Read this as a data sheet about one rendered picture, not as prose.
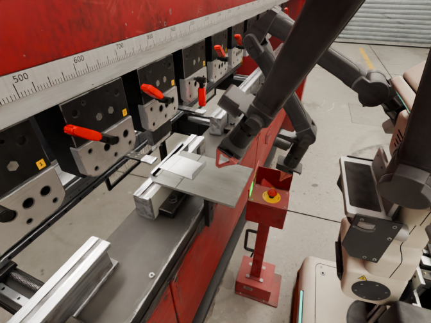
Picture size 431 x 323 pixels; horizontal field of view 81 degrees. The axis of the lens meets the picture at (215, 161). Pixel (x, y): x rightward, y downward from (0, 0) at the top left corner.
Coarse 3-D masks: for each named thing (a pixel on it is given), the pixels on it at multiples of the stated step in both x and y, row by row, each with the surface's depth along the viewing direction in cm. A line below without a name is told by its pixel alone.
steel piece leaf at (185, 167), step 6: (180, 162) 84; (186, 162) 84; (192, 162) 84; (198, 162) 84; (204, 162) 81; (174, 168) 81; (180, 168) 81; (186, 168) 81; (192, 168) 81; (198, 168) 78; (180, 174) 79; (186, 174) 79; (192, 174) 76
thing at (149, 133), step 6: (168, 120) 78; (162, 126) 76; (168, 126) 79; (150, 132) 71; (156, 132) 73; (162, 132) 76; (168, 132) 79; (150, 138) 73; (156, 138) 74; (162, 138) 79; (150, 144) 74; (156, 144) 77
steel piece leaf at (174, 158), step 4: (172, 156) 87; (176, 156) 87; (180, 156) 87; (168, 160) 85; (172, 160) 85; (176, 160) 85; (164, 164) 83; (168, 164) 83; (172, 164) 83; (160, 168) 82; (164, 168) 81; (168, 168) 81
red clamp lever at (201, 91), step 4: (200, 76) 78; (196, 80) 78; (200, 80) 78; (204, 80) 78; (200, 84) 79; (200, 88) 80; (204, 88) 80; (200, 92) 80; (204, 92) 80; (200, 96) 81; (204, 96) 81; (200, 100) 82; (204, 100) 82; (200, 104) 83; (204, 104) 83
